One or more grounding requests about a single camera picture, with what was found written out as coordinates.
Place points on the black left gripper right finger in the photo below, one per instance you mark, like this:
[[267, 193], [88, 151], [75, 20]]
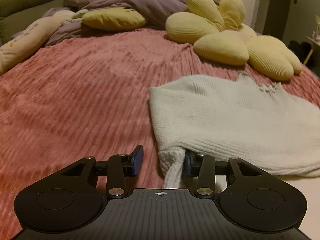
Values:
[[191, 164]]

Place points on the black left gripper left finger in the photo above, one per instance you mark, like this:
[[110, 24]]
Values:
[[135, 161]]

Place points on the white knit sweater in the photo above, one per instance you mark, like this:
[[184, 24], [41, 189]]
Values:
[[262, 124]]

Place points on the pink ribbed bed blanket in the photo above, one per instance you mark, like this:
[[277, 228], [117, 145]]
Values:
[[87, 96]]

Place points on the yellow flower plush pillow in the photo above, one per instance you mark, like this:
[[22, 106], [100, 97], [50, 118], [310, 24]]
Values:
[[217, 33]]

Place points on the yellow oval cushion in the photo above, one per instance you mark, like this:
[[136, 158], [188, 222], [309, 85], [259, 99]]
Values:
[[114, 19]]

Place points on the purple duvet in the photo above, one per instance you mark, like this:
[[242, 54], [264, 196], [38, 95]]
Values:
[[156, 13]]

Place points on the small round side table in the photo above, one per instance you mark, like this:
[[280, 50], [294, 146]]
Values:
[[314, 44]]

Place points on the cream long plush pillow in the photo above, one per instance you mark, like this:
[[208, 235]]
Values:
[[33, 37]]

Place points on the cream paper gift bag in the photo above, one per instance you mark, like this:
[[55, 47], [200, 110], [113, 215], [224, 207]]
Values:
[[316, 34]]

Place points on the green sofa headboard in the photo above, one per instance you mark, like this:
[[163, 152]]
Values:
[[16, 15]]

